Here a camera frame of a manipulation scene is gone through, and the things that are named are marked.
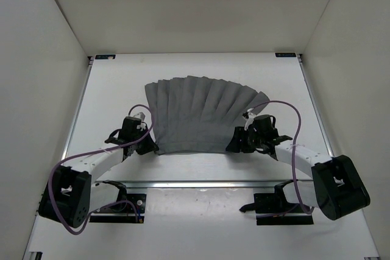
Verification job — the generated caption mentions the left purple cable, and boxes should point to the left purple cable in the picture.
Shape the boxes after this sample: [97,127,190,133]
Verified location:
[48,104,156,236]

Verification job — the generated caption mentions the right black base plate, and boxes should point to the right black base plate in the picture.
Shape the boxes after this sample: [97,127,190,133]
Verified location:
[253,193,314,226]

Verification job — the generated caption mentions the grey pleated skirt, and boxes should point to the grey pleated skirt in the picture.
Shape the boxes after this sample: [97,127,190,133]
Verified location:
[144,76,269,155]

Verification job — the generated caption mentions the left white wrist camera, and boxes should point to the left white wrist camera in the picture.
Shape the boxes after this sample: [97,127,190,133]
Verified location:
[133,111,146,121]

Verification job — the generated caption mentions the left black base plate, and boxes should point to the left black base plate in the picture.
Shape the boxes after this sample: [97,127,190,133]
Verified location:
[89,189,147,224]

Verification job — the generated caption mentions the aluminium front table rail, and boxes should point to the aluminium front table rail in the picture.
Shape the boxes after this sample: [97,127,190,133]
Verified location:
[91,179,314,189]

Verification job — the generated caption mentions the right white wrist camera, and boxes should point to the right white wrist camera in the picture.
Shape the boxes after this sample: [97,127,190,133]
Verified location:
[243,108,257,131]

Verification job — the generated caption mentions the right blue corner label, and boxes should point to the right blue corner label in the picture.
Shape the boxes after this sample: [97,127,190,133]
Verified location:
[275,52,296,58]

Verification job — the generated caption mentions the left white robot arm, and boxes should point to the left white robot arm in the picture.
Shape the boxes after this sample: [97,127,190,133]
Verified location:
[38,112,158,230]

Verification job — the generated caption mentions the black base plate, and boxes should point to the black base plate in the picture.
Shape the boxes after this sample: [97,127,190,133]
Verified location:
[89,189,147,224]
[253,193,314,226]

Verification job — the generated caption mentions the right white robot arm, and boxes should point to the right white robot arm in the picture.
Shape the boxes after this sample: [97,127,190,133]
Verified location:
[226,113,371,220]

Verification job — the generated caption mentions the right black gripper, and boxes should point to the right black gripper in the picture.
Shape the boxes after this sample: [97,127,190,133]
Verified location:
[226,127,264,153]

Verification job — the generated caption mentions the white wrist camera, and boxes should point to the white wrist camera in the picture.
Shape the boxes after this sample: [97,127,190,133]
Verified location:
[243,108,257,131]
[133,111,146,121]

